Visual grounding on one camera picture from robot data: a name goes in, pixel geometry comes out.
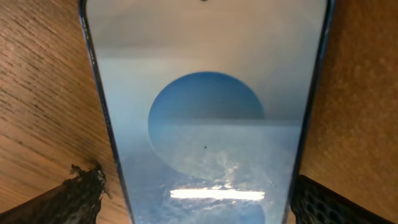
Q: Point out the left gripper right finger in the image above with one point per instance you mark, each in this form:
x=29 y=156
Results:
x=313 y=203

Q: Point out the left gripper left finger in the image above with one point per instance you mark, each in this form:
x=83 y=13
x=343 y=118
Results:
x=77 y=200

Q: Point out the blue Galaxy smartphone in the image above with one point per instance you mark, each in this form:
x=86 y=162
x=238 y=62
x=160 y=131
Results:
x=206 y=103

